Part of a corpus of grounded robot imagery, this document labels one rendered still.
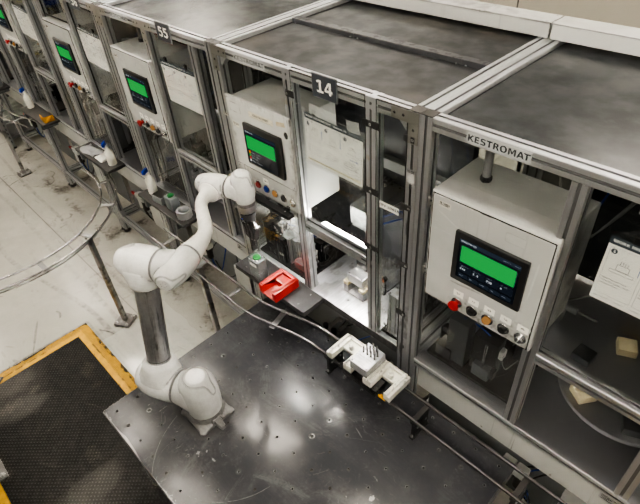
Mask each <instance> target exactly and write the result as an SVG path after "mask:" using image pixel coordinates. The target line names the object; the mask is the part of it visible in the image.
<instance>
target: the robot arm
mask: <svg viewBox="0 0 640 504"><path fill-rule="evenodd" d="M195 188H196V190H197V191H198V192H199V194H198V196H197V198H196V201H195V210H196V217H197V223H198V231H197V232H196V234H195V235H194V236H192V237H191V238H190V239H188V240H187V241H186V242H184V243H183V244H181V245H180V246H179V247H178V248H177V249H176V250H174V249H162V248H159V247H157V246H153V245H148V244H141V243H131V244H127V245H125V246H122V247H120V248H118V249H117V250H116V252H115V254H114V257H113V264H114V267H115V269H116V270H117V271H118V272H119V273H120V274H122V276H123V277H124V279H125V280H126V282H127V283H128V285H129V287H130V288H131V289H132V290H133V291H134V295H135V300H136V305H137V311H138V316H139V321H140V326H141V332H142V337H143V342H144V347H145V352H146V357H145V358H144V360H143V361H142V363H141V364H140V365H139V366H138V367H137V369H136V372H135V383H136V385H137V387H138V388H139V389H140V390H141V391H142V392H143V393H145V394H146V395H148V396H151V397H153V398H156V399H159V400H162V401H165V402H170V403H174V404H176V405H178V406H179V407H181V408H183V409H182V411H181V414H182V415H183V416H184V417H186V418H187V419H188V420H189V421H190V422H191V423H192V424H193V425H194V426H195V427H196V429H197V430H198V431H199V433H200V435H201V436H202V437H205V436H206V435H207V434H208V433H209V431H210V430H212V429H213V428H214V427H215V426H217V427H219V428H220V429H221V430H224V429H225V428H226V424H225V423H224V422H223V420H224V419H225V418H226V417H228V416H229V415H232V414H233V413H234V411H235V410H234V408H233V407H231V406H230V405H228V404H227V403H226V402H225V401H224V400H223V399H222V397H221V392H220V389H219V386H218V383H217V381H216V379H215V377H214V376H213V375H212V373H211V372H209V371H208V370H207V369H205V368H202V367H191V368H188V369H184V368H182V365H181V364H180V362H179V361H178V359H177V356H176V355H175V354H174V353H173V352H171V351H170V348H169V342H168V336H167V330H166V323H165V317H164V311H163V305H162V299H161V293H160V289H162V290H165V291H171V290H173V289H175V288H177V287H178V286H180V285H181V284H183V283H184V282H185V281H186V280H187V279H188V278H189V277H190V275H191V274H192V273H193V272H194V271H195V269H196V267H197V265H198V264H199V262H200V261H201V259H202V256H203V254H204V252H205V250H206V248H207V247H208V245H209V243H210V241H211V238H212V235H213V225H212V221H211V217H210V214H209V210H208V206H207V205H208V203H209V202H216V201H217V200H220V199H222V198H223V197H224V198H229V199H232V200H234V201H236V205H237V209H238V212H239V213H240V216H241V218H240V220H241V222H242V225H243V228H244V230H245V233H246V236H248V237H249V239H250V244H251V249H252V250H253V251H254V250H256V249H258V245H257V240H258V239H259V229H260V226H257V225H256V221H255V218H256V209H257V207H256V200H255V186H254V182H253V179H252V176H251V174H250V173H249V171H248V170H246V169H236V170H234V171H233V172H232V174H231V176H227V175H225V174H220V173H202V174H200V175H198V176H197V178H196V179H195Z"/></svg>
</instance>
